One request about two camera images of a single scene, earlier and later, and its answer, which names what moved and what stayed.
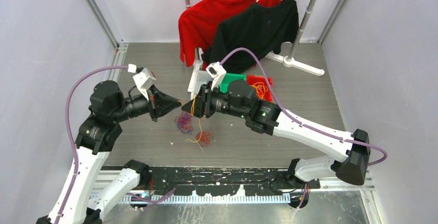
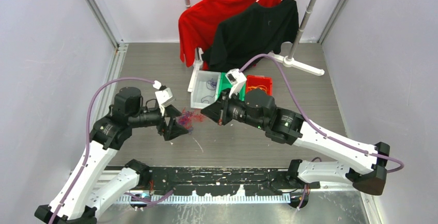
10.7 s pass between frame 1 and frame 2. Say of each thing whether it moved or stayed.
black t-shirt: stayed
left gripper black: moved
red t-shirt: stayed
